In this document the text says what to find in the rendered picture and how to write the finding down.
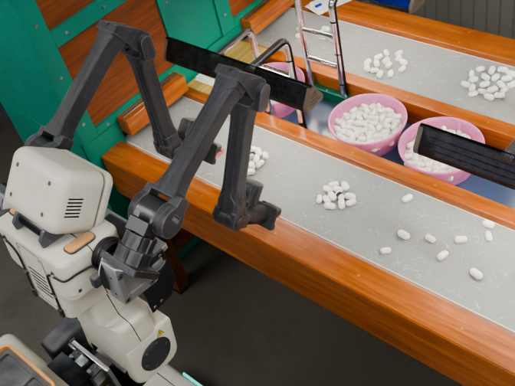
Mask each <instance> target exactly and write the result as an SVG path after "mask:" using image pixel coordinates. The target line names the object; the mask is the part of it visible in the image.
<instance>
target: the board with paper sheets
mask: <svg viewBox="0 0 515 386"><path fill-rule="evenodd" d="M258 49H259V52H260V55H261V54H262V53H263V52H265V51H266V50H267V49H266V48H263V47H259V46H258ZM225 56H227V57H231V58H234V59H236V60H239V61H243V62H245V63H248V64H250V63H251V62H252V61H254V57H253V54H252V50H251V45H250V44H249V43H247V42H244V41H239V42H238V43H237V44H236V45H235V46H234V47H232V48H231V49H230V50H229V51H227V52H226V53H225ZM196 78H197V77H195V78H194V79H193V80H192V81H190V82H189V83H188V84H187V85H188V88H189V89H190V90H194V91H196V92H198V93H201V94H204V95H206V96H209V94H210V93H211V91H212V88H213V86H210V85H208V84H206V83H202V82H199V81H197V80H195V79H196Z"/></svg>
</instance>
